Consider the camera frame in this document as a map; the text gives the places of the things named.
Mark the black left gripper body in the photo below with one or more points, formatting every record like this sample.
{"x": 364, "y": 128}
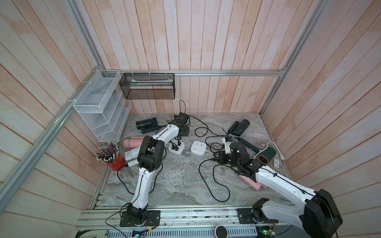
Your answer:
{"x": 185, "y": 132}

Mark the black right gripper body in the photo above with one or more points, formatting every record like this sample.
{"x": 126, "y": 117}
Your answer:
{"x": 232, "y": 162}

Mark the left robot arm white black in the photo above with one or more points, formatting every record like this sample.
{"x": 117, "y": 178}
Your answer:
{"x": 149, "y": 159}

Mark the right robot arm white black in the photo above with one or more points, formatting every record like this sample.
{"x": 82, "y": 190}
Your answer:
{"x": 313, "y": 211}

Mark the near white power strip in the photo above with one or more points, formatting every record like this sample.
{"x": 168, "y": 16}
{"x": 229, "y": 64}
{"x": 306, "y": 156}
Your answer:
{"x": 176, "y": 148}

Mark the white power strip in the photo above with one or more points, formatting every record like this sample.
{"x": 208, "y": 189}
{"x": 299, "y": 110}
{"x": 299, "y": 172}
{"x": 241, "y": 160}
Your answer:
{"x": 198, "y": 148}
{"x": 176, "y": 148}

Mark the far white power strip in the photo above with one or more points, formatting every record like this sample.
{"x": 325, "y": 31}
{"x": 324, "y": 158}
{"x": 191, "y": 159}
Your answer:
{"x": 198, "y": 148}

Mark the dark green folded hair dryer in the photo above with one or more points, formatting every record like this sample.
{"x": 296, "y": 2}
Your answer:
{"x": 238, "y": 128}

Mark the dark green hair dryer copper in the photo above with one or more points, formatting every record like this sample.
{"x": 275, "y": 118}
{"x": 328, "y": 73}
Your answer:
{"x": 259, "y": 148}

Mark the pink folded hair dryer right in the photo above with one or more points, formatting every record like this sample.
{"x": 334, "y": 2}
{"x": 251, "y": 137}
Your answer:
{"x": 255, "y": 185}

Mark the black folded hair dryer left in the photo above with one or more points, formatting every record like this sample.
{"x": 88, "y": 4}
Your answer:
{"x": 147, "y": 125}

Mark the pink hair dryer left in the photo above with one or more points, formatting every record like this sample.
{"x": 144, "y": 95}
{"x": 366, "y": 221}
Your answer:
{"x": 133, "y": 142}

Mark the white folded hair dryer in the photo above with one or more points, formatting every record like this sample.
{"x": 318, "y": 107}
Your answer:
{"x": 131, "y": 157}

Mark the black round sensor puck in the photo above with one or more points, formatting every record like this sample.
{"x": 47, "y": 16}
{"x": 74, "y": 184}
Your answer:
{"x": 220, "y": 231}

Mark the red cup of pencils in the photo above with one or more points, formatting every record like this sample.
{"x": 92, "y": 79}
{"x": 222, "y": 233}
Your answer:
{"x": 110, "y": 155}

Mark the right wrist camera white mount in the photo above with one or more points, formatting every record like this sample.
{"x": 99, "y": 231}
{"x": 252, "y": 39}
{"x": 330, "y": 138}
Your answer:
{"x": 227, "y": 142}

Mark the black mesh wall basket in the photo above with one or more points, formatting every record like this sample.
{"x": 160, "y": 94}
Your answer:
{"x": 141, "y": 86}

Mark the white wire shelf rack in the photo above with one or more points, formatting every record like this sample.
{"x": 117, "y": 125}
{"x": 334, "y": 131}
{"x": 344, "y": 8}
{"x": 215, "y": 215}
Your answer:
{"x": 102, "y": 106}

